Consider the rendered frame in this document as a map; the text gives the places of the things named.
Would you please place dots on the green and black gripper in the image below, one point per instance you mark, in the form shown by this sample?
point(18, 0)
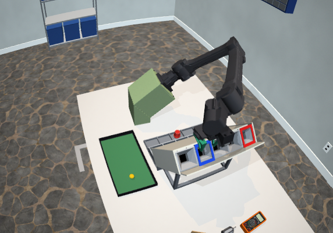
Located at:
point(200, 137)

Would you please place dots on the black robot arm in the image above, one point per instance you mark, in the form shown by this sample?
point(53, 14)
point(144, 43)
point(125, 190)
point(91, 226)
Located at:
point(228, 101)

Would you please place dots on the orange digital multimeter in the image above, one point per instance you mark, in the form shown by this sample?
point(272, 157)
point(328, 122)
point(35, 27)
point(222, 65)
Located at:
point(253, 222)

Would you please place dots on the red plug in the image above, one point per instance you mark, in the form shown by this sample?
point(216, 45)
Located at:
point(177, 134)

